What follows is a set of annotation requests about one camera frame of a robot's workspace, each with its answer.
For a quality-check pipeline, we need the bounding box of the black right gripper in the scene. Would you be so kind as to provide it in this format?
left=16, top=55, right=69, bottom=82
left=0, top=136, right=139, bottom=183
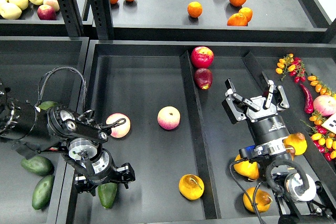
left=222, top=71, right=289, bottom=146

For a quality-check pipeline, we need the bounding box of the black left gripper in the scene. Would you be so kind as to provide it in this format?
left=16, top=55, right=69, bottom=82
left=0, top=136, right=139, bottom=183
left=73, top=149, right=135, bottom=197

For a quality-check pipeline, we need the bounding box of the dark green avocado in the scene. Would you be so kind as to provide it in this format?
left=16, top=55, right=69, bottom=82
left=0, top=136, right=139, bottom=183
left=98, top=183, right=118, bottom=209

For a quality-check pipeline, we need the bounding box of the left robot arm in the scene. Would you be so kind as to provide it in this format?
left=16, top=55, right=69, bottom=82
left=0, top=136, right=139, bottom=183
left=1, top=67, right=135, bottom=195

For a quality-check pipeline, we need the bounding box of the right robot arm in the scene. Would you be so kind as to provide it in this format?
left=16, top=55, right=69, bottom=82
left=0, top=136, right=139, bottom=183
left=222, top=73, right=335, bottom=223

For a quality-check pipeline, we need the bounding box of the yellow pear with brown top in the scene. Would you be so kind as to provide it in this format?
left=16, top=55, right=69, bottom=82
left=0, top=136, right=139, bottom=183
left=283, top=132, right=308, bottom=156

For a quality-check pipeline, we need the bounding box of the green avocado lower left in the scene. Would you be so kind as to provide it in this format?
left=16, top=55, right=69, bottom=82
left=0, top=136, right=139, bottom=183
left=31, top=175, right=55, bottom=210

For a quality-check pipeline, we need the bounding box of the yellow pear under gripper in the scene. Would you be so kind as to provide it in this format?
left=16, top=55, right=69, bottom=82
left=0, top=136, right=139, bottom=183
left=234, top=161, right=259, bottom=180

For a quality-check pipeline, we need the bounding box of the pink apple left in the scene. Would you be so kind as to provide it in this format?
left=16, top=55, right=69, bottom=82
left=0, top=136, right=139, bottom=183
left=106, top=113, right=131, bottom=138

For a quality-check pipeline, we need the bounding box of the pink apple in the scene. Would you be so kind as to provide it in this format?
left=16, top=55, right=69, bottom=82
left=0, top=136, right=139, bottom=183
left=106, top=113, right=131, bottom=138
left=157, top=106, right=181, bottom=130

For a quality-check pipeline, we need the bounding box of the cherry tomato bunch upper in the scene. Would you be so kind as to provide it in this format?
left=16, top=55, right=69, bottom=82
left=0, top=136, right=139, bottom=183
left=275, top=54, right=306, bottom=83

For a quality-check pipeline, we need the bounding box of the cherry tomato bunch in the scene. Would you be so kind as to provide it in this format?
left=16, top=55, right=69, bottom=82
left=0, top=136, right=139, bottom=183
left=275, top=54, right=306, bottom=83
left=306, top=75, right=335, bottom=162

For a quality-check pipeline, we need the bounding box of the red chili pepper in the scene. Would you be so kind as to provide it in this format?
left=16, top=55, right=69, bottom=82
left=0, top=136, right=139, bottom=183
left=299, top=83, right=314, bottom=114

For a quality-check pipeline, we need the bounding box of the dark red apple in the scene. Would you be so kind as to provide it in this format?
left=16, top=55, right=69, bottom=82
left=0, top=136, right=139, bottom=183
left=194, top=68, right=213, bottom=90

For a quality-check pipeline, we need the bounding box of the bright red apple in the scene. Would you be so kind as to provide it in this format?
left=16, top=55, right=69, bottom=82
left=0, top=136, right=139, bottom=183
left=191, top=46, right=214, bottom=69

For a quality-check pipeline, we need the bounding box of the pink peach right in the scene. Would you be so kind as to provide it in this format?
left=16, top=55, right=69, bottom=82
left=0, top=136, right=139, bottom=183
left=313, top=95, right=335, bottom=116

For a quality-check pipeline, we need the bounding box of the cherry tomato bunch lower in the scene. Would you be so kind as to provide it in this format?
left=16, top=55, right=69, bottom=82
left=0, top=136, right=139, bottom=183
left=306, top=75, right=335, bottom=162

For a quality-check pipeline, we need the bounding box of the white label card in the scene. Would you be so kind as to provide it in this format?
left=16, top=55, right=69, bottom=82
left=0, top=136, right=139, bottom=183
left=322, top=113, right=336, bottom=134

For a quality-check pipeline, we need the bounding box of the orange front right shelf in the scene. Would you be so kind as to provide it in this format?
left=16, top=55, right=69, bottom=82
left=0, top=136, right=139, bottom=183
left=227, top=13, right=248, bottom=26

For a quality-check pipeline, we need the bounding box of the black middle tray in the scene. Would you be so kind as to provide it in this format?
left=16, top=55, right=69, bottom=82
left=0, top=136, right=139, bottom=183
left=69, top=41, right=335, bottom=223

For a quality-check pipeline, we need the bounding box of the black tray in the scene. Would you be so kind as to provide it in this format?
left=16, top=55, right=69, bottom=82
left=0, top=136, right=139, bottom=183
left=1, top=36, right=89, bottom=223
left=69, top=41, right=335, bottom=223

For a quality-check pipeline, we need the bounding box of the pink apple centre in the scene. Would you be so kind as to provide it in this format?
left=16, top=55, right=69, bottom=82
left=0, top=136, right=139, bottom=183
left=157, top=106, right=181, bottom=130

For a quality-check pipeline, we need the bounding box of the orange behind front orange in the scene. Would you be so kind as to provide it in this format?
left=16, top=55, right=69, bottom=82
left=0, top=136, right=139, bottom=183
left=238, top=7, right=253, bottom=22

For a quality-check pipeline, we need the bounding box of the orange on shelf centre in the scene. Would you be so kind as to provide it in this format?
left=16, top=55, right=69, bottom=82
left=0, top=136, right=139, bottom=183
left=187, top=2, right=203, bottom=18

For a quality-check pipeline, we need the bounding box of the black left tray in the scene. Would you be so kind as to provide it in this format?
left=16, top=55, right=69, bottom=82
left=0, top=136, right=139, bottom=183
left=1, top=36, right=89, bottom=223

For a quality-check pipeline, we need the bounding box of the red apple on shelf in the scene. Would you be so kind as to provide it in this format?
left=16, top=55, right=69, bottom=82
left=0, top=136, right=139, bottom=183
left=37, top=4, right=56, bottom=20

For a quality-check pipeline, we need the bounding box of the pale yellow apple front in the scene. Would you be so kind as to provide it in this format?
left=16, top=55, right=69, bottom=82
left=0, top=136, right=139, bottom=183
left=0, top=3, right=22, bottom=20

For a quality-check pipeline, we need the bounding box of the black shelf post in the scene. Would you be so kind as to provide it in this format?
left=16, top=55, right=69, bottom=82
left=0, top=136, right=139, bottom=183
left=58, top=0, right=84, bottom=37

